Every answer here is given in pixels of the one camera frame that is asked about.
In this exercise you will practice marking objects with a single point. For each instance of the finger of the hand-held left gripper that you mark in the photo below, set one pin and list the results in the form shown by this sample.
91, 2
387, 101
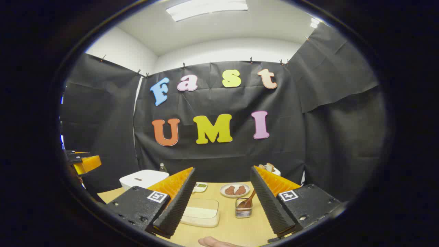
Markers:
88, 164

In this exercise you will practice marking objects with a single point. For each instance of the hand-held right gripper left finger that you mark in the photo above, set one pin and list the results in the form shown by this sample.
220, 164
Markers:
178, 202

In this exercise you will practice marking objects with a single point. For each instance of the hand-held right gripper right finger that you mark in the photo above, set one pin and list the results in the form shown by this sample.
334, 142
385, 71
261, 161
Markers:
269, 202

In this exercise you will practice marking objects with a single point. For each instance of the brown wooden spoon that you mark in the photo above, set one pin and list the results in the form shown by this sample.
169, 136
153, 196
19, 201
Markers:
249, 199

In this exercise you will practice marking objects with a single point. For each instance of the clear rice container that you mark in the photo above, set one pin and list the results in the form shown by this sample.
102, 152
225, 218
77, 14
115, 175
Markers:
200, 214

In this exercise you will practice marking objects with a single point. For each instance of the white rice cooker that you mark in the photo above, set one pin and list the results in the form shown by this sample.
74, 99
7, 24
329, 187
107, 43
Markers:
142, 178

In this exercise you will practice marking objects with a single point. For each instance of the white divided condiment dish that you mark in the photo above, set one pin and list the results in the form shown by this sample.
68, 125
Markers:
200, 187

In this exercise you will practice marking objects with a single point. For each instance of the brown meat piece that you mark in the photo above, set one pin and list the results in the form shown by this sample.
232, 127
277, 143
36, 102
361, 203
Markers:
229, 190
240, 190

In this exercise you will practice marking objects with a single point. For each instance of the white toaster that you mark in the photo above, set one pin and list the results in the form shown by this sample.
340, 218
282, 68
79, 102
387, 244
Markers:
276, 170

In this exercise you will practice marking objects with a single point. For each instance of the white round plate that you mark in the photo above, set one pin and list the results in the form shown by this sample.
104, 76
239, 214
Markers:
235, 196

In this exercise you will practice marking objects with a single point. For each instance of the clear plastic water bottle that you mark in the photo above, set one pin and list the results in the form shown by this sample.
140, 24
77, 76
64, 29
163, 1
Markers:
163, 168

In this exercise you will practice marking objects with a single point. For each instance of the small ceiling light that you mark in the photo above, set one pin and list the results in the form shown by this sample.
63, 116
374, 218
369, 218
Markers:
315, 22

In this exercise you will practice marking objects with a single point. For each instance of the long ceiling light panel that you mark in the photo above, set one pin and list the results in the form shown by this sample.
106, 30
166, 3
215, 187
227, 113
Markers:
205, 8

